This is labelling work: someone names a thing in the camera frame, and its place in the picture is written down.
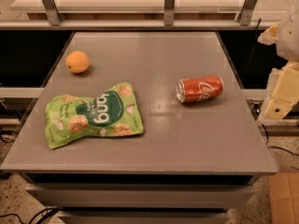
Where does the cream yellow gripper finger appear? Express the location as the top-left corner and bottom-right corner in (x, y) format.
(259, 62), (299, 119)

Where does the green rice chip bag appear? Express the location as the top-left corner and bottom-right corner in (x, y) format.
(45, 82), (144, 149)

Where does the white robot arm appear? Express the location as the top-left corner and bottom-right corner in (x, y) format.
(258, 8), (299, 119)

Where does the red soda can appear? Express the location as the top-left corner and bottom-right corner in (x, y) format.
(176, 76), (223, 104)

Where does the brown cardboard box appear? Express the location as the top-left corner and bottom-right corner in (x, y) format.
(268, 173), (299, 224)

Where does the orange fruit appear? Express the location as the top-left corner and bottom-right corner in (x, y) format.
(65, 50), (90, 74)

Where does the grey table drawer unit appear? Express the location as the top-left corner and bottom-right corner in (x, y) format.
(24, 173), (256, 224)

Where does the black floor cable right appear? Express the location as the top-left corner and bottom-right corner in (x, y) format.
(261, 123), (299, 157)

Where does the black floor cable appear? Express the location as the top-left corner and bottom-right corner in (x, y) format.
(0, 207), (60, 224)
(261, 123), (299, 157)

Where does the metal railing frame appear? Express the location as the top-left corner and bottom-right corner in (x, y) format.
(0, 0), (281, 31)

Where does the black floor cable left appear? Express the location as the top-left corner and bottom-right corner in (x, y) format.
(0, 207), (60, 224)

